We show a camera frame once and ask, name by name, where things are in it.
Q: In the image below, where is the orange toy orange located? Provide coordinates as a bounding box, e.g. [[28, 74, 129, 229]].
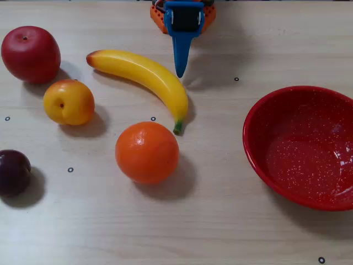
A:
[[115, 121, 180, 185]]

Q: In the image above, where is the red toy apple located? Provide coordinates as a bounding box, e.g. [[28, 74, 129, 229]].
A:
[[1, 25, 61, 84]]

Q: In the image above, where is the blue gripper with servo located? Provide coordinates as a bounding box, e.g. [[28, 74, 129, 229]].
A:
[[164, 1, 206, 78]]

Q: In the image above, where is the dark purple toy plum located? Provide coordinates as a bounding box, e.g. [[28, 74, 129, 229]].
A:
[[0, 149, 32, 198]]

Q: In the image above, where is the orange robot base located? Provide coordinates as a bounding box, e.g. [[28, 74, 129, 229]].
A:
[[150, 0, 217, 34]]

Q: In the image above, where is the yellow toy banana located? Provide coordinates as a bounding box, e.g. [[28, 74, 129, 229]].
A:
[[85, 49, 189, 136]]

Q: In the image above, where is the yellow orange toy peach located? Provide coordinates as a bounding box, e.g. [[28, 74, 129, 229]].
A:
[[43, 79, 95, 126]]

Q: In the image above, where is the red speckled enamel bowl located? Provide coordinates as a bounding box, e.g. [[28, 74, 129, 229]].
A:
[[242, 85, 353, 212]]

